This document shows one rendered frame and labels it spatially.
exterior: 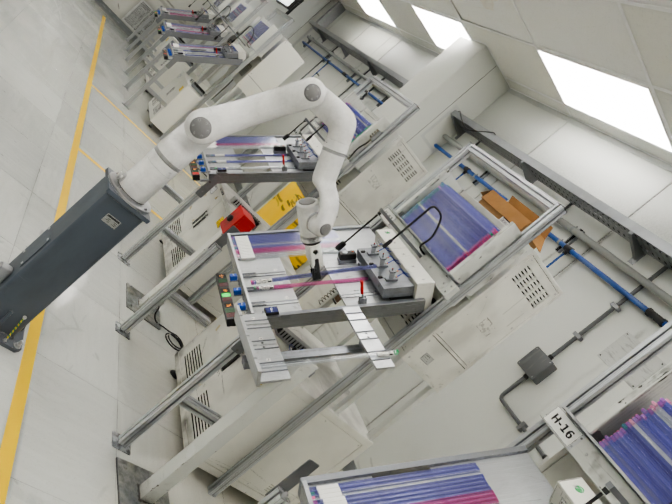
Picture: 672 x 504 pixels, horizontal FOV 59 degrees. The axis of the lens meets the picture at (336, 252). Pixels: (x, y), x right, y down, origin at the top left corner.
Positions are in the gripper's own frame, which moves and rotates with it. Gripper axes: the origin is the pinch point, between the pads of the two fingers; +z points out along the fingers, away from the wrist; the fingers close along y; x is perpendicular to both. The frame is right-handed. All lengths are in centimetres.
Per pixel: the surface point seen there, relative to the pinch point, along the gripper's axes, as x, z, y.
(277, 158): -17, 16, 162
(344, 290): -12.1, 14.4, 4.4
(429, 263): -52, 13, 7
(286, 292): 11.5, 10.4, 6.9
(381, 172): -77, 27, 135
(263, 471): 36, 90, -10
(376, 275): -26.3, 10.7, 4.3
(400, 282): -34.2, 12.0, -2.6
